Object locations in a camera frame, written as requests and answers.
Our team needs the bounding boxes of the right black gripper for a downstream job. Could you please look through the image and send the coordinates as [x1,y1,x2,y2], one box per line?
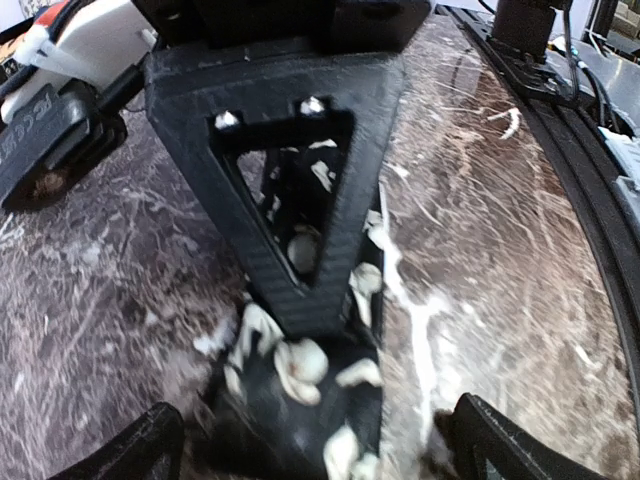
[134,0,432,337]

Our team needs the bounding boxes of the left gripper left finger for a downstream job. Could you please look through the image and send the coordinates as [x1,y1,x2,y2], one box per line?
[50,402,185,480]

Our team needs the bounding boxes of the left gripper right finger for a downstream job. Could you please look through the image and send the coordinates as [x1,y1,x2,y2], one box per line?
[451,393,602,480]

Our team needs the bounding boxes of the black white patterned tie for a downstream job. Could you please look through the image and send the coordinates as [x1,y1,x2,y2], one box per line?
[194,137,396,480]

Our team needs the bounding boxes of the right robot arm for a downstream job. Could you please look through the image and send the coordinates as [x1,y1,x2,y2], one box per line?
[1,1,432,337]

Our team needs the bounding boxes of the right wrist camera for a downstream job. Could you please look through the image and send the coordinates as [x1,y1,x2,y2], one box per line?
[1,81,127,212]

